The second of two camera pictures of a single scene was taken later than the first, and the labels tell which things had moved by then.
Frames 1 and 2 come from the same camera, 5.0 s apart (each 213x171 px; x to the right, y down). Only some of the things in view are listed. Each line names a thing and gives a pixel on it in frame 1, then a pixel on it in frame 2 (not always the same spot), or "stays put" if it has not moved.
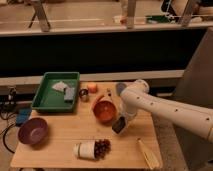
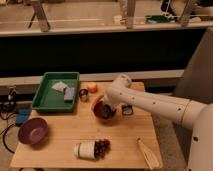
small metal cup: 83,93 stays put
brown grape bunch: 102,148 stays put
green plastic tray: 57,92 stays put
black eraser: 118,125 → 106,111
